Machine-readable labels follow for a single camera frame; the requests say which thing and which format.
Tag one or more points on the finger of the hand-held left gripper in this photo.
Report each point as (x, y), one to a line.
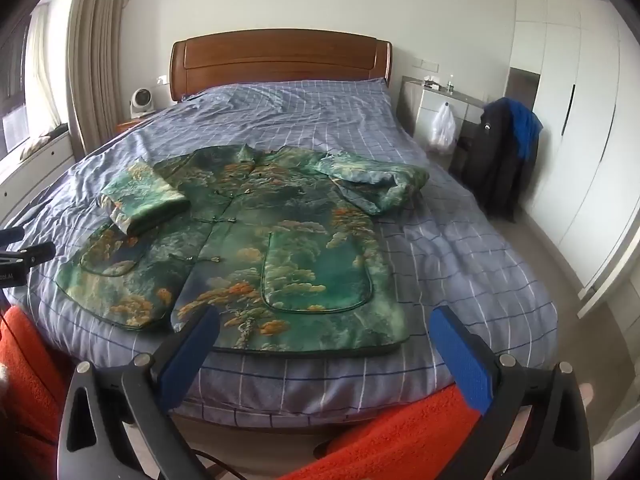
(37, 254)
(11, 235)

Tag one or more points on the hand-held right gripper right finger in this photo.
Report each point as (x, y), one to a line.
(462, 360)

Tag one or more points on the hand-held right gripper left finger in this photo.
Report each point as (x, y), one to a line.
(187, 360)

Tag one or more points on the green printed jacket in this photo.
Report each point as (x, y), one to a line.
(300, 240)

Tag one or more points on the white window sill cabinet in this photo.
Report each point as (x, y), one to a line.
(35, 175)

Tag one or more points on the bed with blue checked sheet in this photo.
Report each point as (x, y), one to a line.
(450, 270)

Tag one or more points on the patterned cushion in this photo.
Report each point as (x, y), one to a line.
(37, 146)

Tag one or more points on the person's orange fleece clothing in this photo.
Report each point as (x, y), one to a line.
(400, 440)

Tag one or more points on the window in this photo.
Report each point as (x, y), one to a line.
(30, 80)

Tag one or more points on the wooden nightstand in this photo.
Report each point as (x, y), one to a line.
(131, 126)

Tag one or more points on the small white fan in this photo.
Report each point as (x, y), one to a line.
(141, 102)

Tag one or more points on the beige curtain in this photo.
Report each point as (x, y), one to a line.
(95, 60)

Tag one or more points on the dark jacket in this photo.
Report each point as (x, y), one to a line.
(487, 165)

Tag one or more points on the white plastic bag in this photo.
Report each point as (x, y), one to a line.
(443, 130)

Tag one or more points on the blue garment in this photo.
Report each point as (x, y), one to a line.
(525, 130)

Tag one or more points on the white dresser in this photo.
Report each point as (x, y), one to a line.
(420, 110)

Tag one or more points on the white wardrobe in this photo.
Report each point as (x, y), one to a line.
(580, 135)

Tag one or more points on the clear bottle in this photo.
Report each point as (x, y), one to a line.
(450, 85)

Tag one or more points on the tissue box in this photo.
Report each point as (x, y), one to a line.
(431, 81)

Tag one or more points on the wooden bed headboard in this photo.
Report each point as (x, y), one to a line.
(280, 60)

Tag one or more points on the white wall switch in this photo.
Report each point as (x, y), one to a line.
(430, 64)

